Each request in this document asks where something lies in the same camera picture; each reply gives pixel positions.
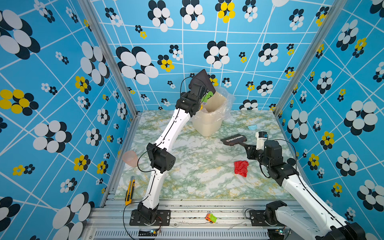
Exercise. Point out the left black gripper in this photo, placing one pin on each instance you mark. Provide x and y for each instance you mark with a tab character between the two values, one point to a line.
186	95

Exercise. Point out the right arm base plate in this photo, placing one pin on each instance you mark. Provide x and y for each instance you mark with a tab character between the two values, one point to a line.
258	218

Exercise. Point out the aluminium frame rail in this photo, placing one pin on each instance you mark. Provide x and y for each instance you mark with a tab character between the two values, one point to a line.
205	220

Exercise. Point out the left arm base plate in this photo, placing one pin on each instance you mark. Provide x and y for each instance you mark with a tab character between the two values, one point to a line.
157	218

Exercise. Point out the black round cap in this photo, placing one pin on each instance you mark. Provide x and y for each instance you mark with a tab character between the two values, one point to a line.
291	161

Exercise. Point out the green crumpled paper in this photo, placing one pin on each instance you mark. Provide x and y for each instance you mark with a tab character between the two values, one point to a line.
207	96

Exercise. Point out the red crumpled paper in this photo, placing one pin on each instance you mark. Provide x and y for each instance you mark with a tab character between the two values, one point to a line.
241	168

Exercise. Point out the black dustpan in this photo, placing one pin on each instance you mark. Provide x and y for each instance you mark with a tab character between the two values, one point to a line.
203	79

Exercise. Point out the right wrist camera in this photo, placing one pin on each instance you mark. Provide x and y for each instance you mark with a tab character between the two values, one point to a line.
261	136

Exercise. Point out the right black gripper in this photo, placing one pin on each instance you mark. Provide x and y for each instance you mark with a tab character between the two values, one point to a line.
251	151

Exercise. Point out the yellow utility knife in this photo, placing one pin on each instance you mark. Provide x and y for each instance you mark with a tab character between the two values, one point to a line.
130	190

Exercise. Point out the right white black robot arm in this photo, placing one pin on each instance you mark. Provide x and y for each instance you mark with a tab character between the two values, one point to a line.
325	223

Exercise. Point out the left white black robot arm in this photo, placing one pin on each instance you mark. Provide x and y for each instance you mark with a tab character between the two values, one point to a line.
159	153

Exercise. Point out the beige trash bin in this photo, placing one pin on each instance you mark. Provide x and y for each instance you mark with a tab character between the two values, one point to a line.
207	130

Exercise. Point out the pink translucent cup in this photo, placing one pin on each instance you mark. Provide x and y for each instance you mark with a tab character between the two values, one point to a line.
130	158

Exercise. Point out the black pink hand brush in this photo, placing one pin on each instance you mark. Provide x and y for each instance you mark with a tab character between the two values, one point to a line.
234	140

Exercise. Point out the small green orange toy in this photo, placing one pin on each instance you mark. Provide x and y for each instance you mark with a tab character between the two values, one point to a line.
211	218

